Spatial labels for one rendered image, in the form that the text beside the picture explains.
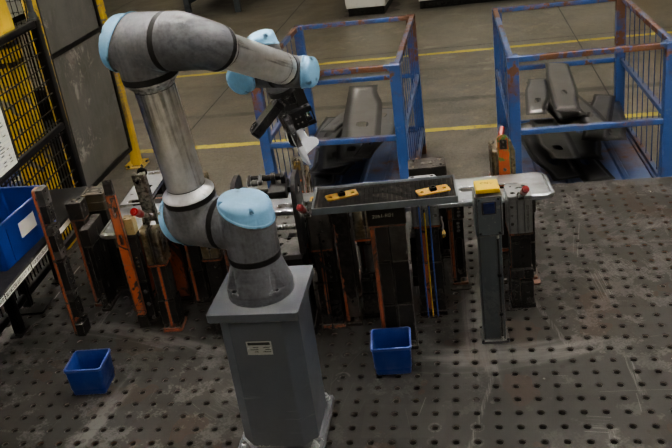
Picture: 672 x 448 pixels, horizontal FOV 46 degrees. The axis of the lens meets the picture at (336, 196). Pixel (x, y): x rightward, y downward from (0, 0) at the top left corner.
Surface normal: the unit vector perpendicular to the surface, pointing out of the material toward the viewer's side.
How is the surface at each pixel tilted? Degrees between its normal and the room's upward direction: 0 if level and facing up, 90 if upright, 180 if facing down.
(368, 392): 0
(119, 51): 92
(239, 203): 7
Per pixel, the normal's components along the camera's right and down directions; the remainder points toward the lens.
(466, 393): -0.13, -0.91
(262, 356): -0.14, 0.42
